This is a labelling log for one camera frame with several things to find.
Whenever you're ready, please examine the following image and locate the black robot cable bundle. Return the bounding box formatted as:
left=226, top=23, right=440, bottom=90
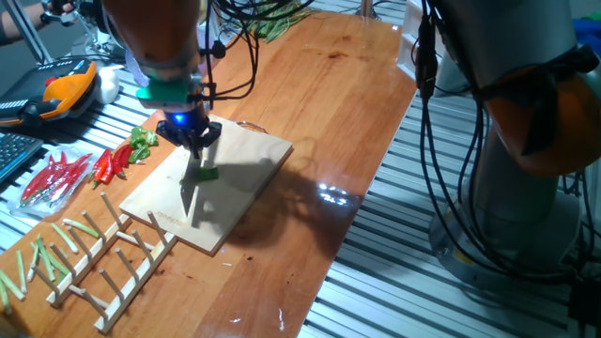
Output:
left=412, top=0, right=601, bottom=287

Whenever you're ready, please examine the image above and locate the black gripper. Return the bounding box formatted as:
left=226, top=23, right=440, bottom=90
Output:
left=156, top=103, right=223, bottom=161

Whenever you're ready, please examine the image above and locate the wooden peg dish rack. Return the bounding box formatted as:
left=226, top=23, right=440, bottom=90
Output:
left=45, top=191, right=178, bottom=335

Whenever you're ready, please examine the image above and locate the pale green scallion piece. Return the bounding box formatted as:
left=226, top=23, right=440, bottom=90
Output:
left=0, top=269, right=26, bottom=301
left=26, top=241, right=41, bottom=283
left=62, top=218, right=101, bottom=239
left=15, top=250, right=28, bottom=295
left=45, top=252, right=70, bottom=277
left=0, top=280, right=12, bottom=315
left=50, top=223, right=80, bottom=255

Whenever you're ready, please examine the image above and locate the thin pale scallion piece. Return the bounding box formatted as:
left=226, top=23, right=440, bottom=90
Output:
left=35, top=266, right=60, bottom=293

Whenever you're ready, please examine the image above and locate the purple plastic bag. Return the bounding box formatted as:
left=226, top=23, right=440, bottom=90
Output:
left=123, top=44, right=151, bottom=89

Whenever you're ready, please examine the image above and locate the black power box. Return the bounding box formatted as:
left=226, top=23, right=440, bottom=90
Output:
left=567, top=276, right=601, bottom=326

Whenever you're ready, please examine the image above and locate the dark green scallion piece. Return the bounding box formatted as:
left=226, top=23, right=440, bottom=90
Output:
left=36, top=234, right=57, bottom=283

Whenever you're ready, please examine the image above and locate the green chili pepper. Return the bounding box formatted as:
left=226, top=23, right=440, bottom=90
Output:
left=194, top=165, right=221, bottom=183

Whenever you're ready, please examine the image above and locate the orange black teach pendant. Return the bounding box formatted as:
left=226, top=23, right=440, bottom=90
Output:
left=0, top=58, right=100, bottom=129

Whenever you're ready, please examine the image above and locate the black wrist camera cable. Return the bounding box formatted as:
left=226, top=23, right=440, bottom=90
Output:
left=199, top=0, right=316, bottom=112

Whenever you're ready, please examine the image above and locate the person hand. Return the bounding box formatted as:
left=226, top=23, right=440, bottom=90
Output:
left=41, top=0, right=79, bottom=18

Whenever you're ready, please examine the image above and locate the steel handled kitchen knife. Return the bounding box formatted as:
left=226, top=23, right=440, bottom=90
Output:
left=179, top=148, right=208, bottom=218

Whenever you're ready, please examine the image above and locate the green scallion stalk bundle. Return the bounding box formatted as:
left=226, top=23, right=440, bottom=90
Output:
left=243, top=0, right=315, bottom=44

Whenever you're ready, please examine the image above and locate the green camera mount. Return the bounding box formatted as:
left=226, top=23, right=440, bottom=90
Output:
left=135, top=76, right=204, bottom=111

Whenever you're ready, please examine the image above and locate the wooden cutting board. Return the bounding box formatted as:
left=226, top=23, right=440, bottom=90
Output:
left=118, top=115, right=295, bottom=257

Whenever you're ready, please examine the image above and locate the black computer keyboard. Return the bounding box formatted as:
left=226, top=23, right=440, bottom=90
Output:
left=0, top=131, right=45, bottom=184

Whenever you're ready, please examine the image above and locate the bare person forearm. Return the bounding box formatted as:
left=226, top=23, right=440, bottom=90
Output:
left=0, top=2, right=48, bottom=47

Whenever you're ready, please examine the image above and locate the green pepper piece with stem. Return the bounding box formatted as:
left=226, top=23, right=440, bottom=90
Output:
left=129, top=125, right=147, bottom=149

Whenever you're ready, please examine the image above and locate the red chili pepper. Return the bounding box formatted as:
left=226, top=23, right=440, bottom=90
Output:
left=92, top=150, right=116, bottom=191
left=111, top=145, right=129, bottom=181
left=119, top=143, right=135, bottom=170
left=87, top=148, right=112, bottom=185

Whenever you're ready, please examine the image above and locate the blue plastic bag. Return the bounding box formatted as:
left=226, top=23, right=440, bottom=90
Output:
left=571, top=11, right=601, bottom=46

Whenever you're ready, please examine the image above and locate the clear pack of red chilies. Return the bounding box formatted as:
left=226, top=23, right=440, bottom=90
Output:
left=8, top=145, right=95, bottom=220

